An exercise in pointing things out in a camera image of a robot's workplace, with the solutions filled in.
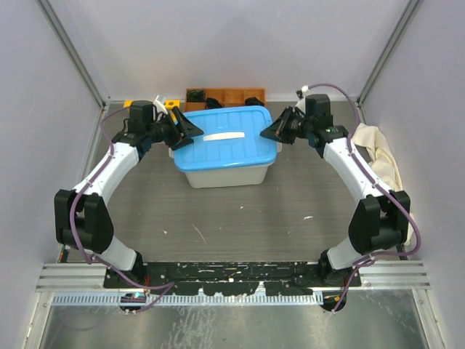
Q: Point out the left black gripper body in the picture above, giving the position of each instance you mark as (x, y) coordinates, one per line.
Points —
(164, 131)

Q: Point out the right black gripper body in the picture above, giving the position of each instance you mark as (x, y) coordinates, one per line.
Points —
(298, 127)

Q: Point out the yellow test tube rack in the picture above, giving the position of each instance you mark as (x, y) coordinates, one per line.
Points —
(170, 104)

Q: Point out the blue plastic lid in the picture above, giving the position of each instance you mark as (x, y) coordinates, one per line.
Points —
(231, 139)

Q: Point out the white plastic tub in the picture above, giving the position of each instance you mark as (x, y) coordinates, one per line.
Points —
(225, 178)

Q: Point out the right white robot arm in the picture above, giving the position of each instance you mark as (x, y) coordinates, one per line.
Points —
(380, 221)

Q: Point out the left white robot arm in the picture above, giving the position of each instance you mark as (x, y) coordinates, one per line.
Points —
(82, 219)

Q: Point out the rolled tie top left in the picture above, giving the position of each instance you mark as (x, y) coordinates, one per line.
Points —
(195, 96)

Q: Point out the rolled tie orange pattern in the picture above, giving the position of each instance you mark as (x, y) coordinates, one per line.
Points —
(212, 103)

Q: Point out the rolled tie blue pattern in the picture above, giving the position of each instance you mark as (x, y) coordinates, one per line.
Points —
(253, 101)

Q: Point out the wooden compartment tray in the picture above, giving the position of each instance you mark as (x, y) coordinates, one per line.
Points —
(229, 97)

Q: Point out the cream cloth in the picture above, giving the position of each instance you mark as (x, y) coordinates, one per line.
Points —
(377, 152)

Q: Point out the clear glass stirring rod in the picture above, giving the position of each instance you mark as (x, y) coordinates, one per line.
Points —
(199, 233)

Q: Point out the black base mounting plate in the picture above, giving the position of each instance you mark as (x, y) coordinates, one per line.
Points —
(244, 278)

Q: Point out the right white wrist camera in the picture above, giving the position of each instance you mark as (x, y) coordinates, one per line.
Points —
(301, 105)

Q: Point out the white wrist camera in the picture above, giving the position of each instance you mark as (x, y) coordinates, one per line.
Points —
(301, 105)
(159, 107)

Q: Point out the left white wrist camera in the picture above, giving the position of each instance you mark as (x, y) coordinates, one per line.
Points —
(159, 107)

